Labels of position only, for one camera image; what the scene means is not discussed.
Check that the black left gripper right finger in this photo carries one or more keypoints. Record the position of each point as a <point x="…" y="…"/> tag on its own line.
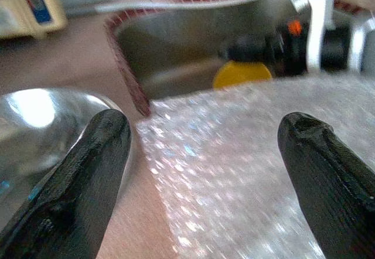
<point x="337" y="200"/>

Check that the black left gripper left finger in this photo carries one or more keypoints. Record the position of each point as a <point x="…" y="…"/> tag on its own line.
<point x="73" y="206"/>

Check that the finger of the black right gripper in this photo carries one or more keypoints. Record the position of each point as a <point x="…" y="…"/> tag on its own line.
<point x="249" y="51"/>

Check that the yellow plastic bowl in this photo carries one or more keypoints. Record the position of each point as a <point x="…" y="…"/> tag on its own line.
<point x="240" y="76"/>

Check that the stainless steel dish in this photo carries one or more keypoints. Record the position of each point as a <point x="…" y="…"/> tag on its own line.
<point x="35" y="130"/>

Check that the large stainless steel sink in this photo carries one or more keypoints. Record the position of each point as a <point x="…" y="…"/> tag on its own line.
<point x="170" y="45"/>

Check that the clear bubble wrap sheet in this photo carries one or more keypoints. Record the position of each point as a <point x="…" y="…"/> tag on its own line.
<point x="219" y="168"/>

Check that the beige water ionizer machine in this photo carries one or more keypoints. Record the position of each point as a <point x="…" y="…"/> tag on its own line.
<point x="44" y="7"/>

